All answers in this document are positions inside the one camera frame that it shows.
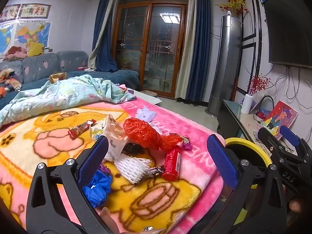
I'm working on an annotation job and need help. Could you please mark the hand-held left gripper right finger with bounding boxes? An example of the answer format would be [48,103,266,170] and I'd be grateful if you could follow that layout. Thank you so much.
[207,134,288,234]

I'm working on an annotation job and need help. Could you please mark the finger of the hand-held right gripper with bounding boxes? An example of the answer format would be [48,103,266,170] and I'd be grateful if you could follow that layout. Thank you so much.
[258,127,296,160]
[279,125,303,149]

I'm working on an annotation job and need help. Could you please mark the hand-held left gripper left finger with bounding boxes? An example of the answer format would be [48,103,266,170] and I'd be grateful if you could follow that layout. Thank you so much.
[26,135,110,234]

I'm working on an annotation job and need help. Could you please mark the yellow rimmed trash bin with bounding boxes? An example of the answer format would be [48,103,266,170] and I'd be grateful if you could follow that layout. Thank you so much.
[221,138,272,225]

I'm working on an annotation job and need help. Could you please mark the purple foil wrapper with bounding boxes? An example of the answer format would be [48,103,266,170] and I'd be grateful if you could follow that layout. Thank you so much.
[182,136,193,151]

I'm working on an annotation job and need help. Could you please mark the white foam net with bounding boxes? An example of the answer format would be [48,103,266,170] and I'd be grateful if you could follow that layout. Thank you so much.
[114,153,153,184]

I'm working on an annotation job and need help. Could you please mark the dark brown snack wrapper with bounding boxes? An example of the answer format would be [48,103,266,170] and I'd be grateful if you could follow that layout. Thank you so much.
[146,166,165,176]

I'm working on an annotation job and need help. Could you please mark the person's right hand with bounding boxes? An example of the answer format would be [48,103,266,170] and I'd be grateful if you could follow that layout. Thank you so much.
[289,199,305,214]

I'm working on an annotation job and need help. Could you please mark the person's left hand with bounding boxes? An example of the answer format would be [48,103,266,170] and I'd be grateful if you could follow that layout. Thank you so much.
[101,207,120,234]

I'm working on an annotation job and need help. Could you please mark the small purple wrapper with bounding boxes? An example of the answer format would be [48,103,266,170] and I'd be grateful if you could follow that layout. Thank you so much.
[99,162,113,176]

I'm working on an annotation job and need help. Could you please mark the colourful picture book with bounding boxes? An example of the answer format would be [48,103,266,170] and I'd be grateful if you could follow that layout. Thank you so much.
[263,100,299,137]

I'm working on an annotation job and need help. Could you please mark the white plastic bag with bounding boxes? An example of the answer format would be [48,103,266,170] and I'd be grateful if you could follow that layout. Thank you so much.
[90,114,129,161]

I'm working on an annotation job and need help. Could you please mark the blue plastic bag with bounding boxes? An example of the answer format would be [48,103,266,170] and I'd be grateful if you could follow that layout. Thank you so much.
[82,169,113,207]

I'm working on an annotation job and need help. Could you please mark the red snack wrapper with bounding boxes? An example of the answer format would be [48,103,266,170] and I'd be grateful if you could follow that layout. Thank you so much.
[68,119,98,140]

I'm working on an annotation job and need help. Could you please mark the purple card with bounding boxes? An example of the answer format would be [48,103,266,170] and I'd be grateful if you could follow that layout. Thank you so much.
[240,93,266,113]

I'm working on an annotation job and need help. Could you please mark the black snack wrapper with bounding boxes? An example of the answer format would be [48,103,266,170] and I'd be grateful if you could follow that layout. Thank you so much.
[123,143,143,154]

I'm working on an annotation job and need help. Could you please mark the glass top television stand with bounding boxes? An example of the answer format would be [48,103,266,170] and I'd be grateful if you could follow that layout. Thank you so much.
[217,99,269,152]

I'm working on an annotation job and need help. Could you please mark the white vase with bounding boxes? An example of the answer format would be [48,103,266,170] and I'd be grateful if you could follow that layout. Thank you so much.
[241,94,255,115]

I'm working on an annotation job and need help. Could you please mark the red can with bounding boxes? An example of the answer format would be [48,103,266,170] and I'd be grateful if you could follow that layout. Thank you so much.
[161,148,182,181]

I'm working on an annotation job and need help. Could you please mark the red plastic bag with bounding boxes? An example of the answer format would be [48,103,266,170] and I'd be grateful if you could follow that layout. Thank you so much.
[123,117,183,152]

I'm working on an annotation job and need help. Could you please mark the red berry branches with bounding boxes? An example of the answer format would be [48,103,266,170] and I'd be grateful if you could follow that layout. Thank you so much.
[247,74,271,95]

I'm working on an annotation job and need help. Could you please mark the pink printed blanket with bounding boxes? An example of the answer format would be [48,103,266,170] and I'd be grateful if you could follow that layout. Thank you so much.
[0,95,226,234]

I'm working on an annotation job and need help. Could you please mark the lilac knitted cloth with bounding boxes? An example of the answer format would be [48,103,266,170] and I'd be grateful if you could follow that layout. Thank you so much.
[135,105,156,122]

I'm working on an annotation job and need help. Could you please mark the light blue printed quilt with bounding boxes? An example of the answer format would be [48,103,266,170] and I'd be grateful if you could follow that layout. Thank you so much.
[0,75,138,125]

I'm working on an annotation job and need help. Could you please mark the pink purple packets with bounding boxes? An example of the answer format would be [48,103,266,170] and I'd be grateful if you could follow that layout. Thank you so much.
[116,83,134,95]

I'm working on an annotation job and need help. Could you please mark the white floor mat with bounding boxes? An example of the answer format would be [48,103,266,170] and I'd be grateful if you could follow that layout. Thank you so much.
[144,91,162,105]

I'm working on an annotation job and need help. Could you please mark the gold red box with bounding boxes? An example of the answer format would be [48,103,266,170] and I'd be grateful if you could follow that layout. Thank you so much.
[49,72,67,83]

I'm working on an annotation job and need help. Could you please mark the silver tower air conditioner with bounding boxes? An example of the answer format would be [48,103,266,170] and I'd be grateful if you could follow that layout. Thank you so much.
[205,15,244,117]

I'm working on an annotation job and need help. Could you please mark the blue patterned sofa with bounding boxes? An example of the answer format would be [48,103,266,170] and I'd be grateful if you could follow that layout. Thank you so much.
[0,51,140,110]

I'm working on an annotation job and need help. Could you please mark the beige curtain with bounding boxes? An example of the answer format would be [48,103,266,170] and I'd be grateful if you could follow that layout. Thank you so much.
[175,0,198,100]
[88,0,122,72]

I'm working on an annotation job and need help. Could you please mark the colourful clothes pile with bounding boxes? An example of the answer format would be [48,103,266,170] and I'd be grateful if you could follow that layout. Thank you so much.
[0,68,22,92]

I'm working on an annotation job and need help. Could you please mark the blue curtain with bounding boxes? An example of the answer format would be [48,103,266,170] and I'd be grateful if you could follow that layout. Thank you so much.
[186,0,211,103]
[91,0,119,72]

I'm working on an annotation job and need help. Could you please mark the yellow pillow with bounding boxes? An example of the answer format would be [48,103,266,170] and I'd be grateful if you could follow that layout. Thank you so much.
[28,41,45,56]

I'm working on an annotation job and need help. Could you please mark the pink red clothes pile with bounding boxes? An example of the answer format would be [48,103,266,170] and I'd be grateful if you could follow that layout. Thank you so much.
[4,46,27,61]

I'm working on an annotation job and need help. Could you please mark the wooden glass sliding door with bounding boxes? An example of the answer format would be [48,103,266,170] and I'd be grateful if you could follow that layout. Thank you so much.
[113,0,189,97]

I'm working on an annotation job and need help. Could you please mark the country map poster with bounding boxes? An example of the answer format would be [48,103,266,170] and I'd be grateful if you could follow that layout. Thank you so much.
[15,22,51,49]

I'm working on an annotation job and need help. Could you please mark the yellow artificial flowers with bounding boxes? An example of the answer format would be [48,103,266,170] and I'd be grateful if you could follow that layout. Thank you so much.
[216,0,246,16]

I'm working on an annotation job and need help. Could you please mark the world map poster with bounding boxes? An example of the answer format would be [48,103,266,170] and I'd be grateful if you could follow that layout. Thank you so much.
[0,22,15,54]

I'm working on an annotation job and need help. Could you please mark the black cable loop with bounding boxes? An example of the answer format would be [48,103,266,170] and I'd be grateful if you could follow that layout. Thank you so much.
[261,96,276,114]

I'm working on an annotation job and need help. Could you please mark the hanging cables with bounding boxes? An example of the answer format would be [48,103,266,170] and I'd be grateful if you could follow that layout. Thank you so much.
[270,65,312,103]

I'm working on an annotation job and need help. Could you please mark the black wall television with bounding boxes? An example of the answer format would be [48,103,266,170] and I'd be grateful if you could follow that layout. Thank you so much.
[262,0,312,69]

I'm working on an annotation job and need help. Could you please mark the calligraphy wall poster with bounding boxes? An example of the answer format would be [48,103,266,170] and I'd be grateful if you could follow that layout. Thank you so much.
[21,4,50,19]
[0,5,20,22]

